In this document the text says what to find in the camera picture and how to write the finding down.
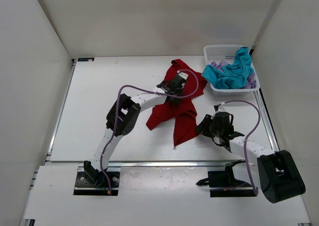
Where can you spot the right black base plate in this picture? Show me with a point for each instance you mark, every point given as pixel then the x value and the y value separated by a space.
pixel 221 186

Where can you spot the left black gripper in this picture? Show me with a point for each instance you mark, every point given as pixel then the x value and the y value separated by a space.
pixel 172 87

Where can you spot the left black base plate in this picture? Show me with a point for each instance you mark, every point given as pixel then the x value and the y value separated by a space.
pixel 82 187

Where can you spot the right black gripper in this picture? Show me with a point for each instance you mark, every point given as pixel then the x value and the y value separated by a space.
pixel 206 125

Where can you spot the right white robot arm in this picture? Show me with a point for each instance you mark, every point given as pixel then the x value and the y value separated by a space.
pixel 274 173

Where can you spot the aluminium front rail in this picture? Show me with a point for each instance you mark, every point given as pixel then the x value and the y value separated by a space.
pixel 169 163

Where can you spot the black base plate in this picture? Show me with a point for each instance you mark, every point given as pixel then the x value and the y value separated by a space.
pixel 82 187
pixel 221 186

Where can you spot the white plastic basket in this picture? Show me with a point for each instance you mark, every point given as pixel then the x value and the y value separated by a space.
pixel 226 52

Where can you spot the red t-shirt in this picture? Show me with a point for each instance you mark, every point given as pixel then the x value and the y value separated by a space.
pixel 183 112

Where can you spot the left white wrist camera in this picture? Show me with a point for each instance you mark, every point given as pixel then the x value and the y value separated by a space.
pixel 183 75

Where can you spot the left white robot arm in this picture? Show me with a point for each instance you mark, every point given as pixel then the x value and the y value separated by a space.
pixel 122 118

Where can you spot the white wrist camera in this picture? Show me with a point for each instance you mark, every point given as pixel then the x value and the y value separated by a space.
pixel 219 107
pixel 183 75

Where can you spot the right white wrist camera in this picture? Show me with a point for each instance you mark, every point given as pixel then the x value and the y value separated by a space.
pixel 219 107

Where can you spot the dark label sticker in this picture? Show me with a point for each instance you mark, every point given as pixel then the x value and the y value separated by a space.
pixel 85 59

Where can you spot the lavender t-shirt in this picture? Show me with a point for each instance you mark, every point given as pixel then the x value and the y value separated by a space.
pixel 250 81

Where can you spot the teal t-shirt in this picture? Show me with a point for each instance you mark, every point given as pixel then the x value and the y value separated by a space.
pixel 231 73

